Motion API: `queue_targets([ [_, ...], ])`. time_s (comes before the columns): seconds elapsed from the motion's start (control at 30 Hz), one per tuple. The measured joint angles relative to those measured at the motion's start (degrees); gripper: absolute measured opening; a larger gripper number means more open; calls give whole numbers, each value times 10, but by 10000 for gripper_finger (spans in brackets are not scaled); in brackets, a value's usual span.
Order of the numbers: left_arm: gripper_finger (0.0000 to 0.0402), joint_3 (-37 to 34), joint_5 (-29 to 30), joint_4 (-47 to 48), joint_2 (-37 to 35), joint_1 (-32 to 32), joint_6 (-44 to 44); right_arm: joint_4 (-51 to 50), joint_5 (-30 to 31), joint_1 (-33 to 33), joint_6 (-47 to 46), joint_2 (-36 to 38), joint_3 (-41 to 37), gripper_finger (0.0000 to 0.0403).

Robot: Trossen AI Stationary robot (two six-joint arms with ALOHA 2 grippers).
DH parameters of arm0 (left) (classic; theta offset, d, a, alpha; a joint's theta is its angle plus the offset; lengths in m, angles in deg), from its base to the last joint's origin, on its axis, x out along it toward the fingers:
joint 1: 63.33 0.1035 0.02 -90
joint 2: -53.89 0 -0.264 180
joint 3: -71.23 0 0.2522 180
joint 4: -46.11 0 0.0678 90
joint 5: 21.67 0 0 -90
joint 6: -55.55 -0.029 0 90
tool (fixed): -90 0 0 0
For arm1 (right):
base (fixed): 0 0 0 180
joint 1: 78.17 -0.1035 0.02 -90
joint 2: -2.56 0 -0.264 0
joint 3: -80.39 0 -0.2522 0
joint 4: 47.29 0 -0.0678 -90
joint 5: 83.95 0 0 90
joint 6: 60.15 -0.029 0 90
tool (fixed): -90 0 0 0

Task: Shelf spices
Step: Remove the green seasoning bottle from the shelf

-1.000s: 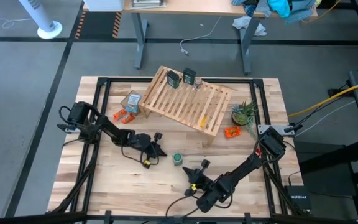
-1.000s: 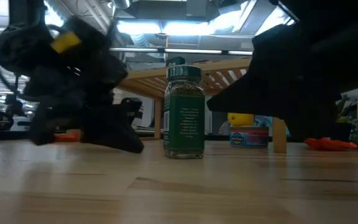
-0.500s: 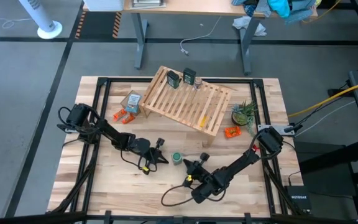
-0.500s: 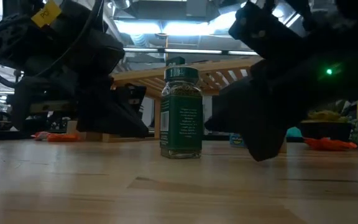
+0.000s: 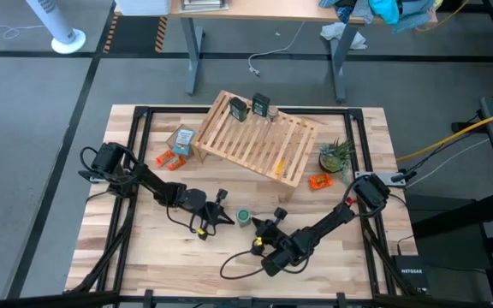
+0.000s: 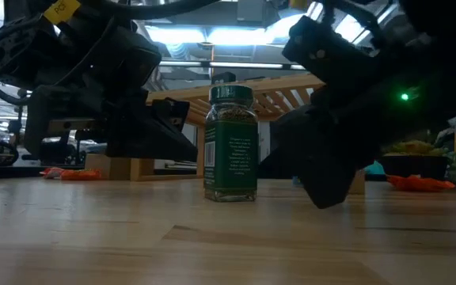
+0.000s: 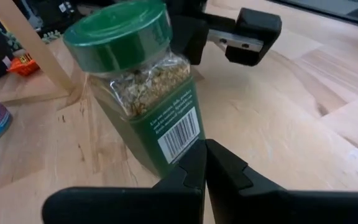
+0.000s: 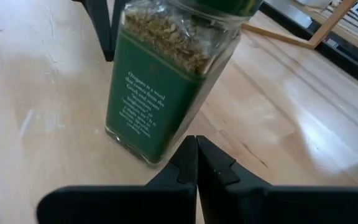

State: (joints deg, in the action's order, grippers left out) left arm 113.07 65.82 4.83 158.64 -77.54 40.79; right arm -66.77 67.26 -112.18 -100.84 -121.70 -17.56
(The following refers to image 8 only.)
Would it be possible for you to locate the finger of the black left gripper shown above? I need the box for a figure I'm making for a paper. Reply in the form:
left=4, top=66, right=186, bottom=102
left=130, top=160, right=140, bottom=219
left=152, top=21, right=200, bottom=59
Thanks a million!
left=109, top=0, right=127, bottom=54
left=82, top=0, right=115, bottom=62

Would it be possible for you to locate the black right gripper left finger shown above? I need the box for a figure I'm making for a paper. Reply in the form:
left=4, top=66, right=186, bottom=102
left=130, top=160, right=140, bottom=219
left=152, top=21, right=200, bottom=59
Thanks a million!
left=36, top=135, right=198, bottom=224

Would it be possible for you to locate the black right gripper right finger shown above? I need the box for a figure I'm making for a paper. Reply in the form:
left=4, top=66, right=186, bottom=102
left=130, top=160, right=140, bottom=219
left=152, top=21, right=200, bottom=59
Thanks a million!
left=196, top=135, right=358, bottom=224

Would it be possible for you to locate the oregano jar with green lid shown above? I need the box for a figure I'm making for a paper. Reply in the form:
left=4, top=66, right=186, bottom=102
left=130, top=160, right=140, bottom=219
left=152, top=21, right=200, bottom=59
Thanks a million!
left=104, top=0, right=264, bottom=166

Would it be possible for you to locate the wooden slatted shelf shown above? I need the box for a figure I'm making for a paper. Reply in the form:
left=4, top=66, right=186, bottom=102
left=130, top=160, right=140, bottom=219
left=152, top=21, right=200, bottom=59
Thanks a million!
left=241, top=0, right=358, bottom=50

